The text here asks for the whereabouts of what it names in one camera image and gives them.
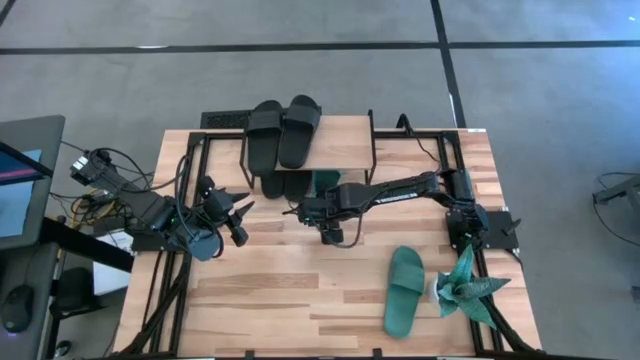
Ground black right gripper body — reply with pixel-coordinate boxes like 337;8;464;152
298;194;346;229

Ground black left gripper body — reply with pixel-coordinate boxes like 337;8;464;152
197;174;240;231

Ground green rubber slide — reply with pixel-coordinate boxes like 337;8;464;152
383;245;427;340
312;169;343;197

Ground wooden shelf black metal legs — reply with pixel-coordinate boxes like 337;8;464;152
239;108;382;191

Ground black perforated panel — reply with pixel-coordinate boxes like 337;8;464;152
199;109;253;130

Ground white box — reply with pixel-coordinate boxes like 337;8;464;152
92;228;135;297

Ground black monitor stand beam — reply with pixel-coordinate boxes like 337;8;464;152
39;215;136;274

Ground green plant in white pot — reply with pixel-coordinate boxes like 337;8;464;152
428;243;513;331

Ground black bag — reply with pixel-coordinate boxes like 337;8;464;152
48;266;96;321

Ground dark grey side desk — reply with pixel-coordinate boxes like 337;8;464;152
0;243;61;360

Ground grey framed monitor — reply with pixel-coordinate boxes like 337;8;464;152
0;114;67;251

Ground black computer mouse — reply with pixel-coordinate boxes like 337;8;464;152
0;283;36;335

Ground black stand leg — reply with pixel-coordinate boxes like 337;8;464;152
592;172;640;206

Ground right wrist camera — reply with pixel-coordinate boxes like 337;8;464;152
319;224;346;247

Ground black right arm cable loop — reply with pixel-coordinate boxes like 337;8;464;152
339;214;370;250

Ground black aluminium table frame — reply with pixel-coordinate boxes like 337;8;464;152
117;127;544;360

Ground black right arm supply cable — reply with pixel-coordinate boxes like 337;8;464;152
408;130;447;175

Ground black cable bundle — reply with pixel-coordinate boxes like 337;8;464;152
49;142;191;236

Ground yellow cable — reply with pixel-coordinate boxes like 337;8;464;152
69;186;117;229

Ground thin black floor cable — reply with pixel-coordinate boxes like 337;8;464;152
593;172;640;236

